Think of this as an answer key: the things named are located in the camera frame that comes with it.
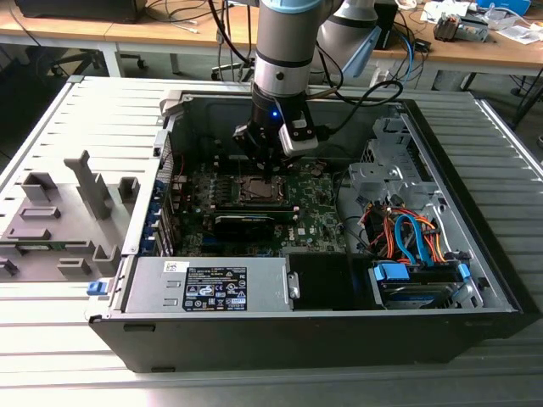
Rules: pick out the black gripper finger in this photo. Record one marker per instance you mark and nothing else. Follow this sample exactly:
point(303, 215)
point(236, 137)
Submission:
point(286, 154)
point(254, 142)

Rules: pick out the silver CPU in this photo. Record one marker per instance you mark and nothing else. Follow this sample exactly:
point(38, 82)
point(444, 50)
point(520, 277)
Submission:
point(259, 191)

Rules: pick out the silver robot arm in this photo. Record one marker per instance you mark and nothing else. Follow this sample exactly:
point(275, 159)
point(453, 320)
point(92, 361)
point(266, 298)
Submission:
point(284, 42)

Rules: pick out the copper CPU cooler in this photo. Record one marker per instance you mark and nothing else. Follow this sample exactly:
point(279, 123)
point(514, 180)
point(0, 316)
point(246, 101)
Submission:
point(447, 27)

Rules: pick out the green RAM stick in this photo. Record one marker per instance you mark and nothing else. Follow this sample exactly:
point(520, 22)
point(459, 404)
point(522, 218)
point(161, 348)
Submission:
point(46, 244)
point(283, 214)

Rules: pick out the green motherboard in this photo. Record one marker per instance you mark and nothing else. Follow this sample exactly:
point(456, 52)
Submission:
point(316, 220)

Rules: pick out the black graphics card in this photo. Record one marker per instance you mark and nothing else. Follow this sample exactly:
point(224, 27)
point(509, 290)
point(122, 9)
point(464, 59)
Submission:
point(242, 229)

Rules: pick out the silver disk bay cage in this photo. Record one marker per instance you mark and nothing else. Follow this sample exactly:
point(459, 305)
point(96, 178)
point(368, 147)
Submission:
point(375, 174)

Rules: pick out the pale blue teach pendant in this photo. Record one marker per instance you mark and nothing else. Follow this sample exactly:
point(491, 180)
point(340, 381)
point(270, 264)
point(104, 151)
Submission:
point(360, 51)

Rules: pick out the black plastic shroud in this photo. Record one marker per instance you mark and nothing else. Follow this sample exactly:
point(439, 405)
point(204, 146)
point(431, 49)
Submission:
point(318, 280)

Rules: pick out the black speaker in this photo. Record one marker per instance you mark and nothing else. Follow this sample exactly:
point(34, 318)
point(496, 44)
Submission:
point(388, 29)

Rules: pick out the hard disk blue carrier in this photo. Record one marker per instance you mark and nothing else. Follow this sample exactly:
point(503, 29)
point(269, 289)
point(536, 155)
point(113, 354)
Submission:
point(392, 271)

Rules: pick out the grey power supply unit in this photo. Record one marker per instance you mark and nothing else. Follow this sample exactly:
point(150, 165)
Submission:
point(144, 288)

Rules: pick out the black PC case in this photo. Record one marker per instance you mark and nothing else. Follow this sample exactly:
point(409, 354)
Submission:
point(297, 339)

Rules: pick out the black office chair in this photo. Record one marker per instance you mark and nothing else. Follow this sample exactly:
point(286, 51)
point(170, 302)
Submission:
point(72, 59)

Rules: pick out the grey parts rack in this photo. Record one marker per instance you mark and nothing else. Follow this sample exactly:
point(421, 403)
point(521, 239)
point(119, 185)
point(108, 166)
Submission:
point(68, 224)

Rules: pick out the black computer box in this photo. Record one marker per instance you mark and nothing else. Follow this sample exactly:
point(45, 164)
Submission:
point(76, 10)

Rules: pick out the blue case latch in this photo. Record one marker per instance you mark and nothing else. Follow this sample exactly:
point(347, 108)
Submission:
point(95, 289)

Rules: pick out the grey metal box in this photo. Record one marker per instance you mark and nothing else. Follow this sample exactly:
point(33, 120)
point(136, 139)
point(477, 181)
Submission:
point(474, 29)

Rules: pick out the blue box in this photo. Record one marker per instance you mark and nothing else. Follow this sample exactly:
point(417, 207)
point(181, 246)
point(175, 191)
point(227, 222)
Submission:
point(505, 4)

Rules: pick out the white paper sheets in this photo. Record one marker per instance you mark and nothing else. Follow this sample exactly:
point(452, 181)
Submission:
point(517, 33)

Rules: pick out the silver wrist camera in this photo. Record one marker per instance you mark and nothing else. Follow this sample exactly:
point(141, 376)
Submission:
point(299, 142)

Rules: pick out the black camera bracket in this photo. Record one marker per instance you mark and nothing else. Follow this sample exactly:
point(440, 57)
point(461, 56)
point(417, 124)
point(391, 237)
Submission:
point(303, 123)

